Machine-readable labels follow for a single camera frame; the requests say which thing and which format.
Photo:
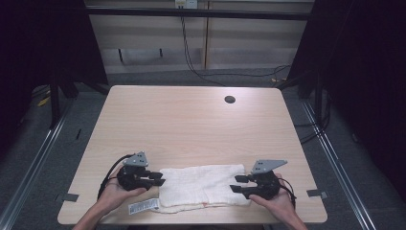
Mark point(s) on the black horizontal bar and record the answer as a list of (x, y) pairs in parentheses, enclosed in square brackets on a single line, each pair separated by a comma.
[(198, 14)]

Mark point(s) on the grey tape piece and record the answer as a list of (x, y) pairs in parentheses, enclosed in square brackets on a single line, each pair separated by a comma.
[(317, 193), (70, 197)]

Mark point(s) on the black curtain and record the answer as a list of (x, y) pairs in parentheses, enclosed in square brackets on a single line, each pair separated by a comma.
[(38, 41), (364, 64)]

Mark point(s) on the person's right hand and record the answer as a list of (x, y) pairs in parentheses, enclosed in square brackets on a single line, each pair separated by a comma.
[(277, 204)]

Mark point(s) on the white towel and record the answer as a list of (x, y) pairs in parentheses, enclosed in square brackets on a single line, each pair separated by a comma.
[(201, 185)]

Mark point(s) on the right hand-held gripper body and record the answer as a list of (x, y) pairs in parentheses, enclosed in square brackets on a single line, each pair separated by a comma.
[(263, 187)]

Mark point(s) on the black stand leg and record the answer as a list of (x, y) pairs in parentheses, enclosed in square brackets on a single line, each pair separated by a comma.
[(55, 102)]

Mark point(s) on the metal floor rail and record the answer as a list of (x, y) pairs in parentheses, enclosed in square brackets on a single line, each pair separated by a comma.
[(338, 166), (35, 153)]

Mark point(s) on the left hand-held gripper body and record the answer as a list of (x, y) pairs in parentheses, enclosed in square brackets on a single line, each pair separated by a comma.
[(132, 179)]

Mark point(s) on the white wall outlet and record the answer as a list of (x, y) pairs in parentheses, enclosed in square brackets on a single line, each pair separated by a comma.
[(186, 4)]

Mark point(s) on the yellow floor object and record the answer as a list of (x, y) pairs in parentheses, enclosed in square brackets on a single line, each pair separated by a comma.
[(44, 101)]

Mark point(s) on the person's left hand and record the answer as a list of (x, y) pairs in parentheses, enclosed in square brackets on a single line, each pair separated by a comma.
[(115, 195)]

